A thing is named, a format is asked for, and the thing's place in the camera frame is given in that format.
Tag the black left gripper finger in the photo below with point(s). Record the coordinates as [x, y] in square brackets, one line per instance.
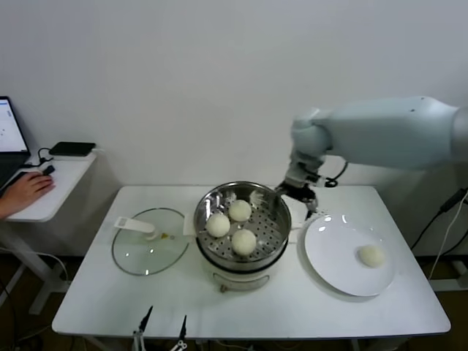
[183, 327]
[146, 320]

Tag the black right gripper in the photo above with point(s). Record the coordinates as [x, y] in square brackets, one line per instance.
[298, 192]

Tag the white steamed baozi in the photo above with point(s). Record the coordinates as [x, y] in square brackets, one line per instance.
[240, 210]
[371, 256]
[244, 242]
[218, 225]

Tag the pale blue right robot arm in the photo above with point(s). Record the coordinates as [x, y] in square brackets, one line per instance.
[384, 131]

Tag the person's bare forearm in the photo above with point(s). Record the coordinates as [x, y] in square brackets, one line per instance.
[3, 212]

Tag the stainless steel steamer basket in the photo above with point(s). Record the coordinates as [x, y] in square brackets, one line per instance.
[270, 234]

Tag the person's bare hand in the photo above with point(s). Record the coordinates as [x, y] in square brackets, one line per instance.
[31, 190]

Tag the white round plate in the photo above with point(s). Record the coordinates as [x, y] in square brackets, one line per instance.
[329, 252]

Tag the cream electric cooker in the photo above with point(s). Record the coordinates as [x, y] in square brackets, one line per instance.
[237, 279]

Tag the white side table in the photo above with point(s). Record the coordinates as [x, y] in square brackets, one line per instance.
[69, 190]

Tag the small black adapter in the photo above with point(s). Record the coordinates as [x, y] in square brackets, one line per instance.
[48, 169]

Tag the black power bank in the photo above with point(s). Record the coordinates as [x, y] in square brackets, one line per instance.
[71, 148]

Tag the black laptop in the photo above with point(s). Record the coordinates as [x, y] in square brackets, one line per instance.
[11, 128]

